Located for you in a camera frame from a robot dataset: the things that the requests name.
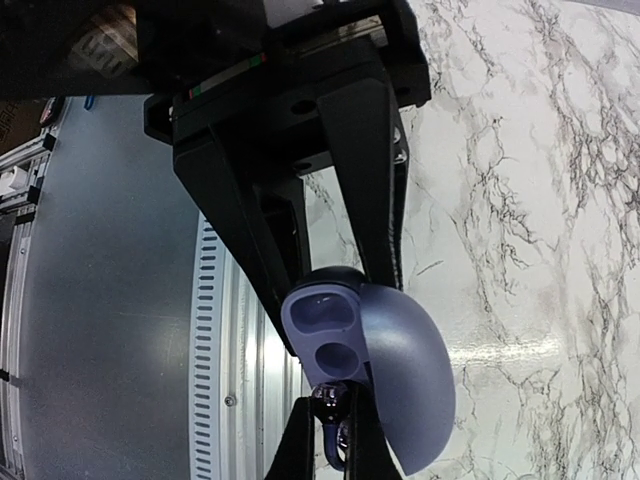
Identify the purple clip earbud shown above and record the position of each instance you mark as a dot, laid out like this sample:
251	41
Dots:
331	405

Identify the cardboard box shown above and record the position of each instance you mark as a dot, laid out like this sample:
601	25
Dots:
106	44

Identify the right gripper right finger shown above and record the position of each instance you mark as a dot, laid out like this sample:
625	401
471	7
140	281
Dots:
367	455

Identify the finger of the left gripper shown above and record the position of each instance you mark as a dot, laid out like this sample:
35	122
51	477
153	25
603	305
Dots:
254	206

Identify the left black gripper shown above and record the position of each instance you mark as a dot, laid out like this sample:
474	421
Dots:
193	48

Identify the blue earbud charging case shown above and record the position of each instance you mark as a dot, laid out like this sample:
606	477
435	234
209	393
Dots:
344	328

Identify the aluminium front rail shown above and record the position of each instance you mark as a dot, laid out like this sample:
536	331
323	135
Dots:
242	381

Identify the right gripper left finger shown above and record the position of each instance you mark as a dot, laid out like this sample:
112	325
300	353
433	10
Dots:
295	456

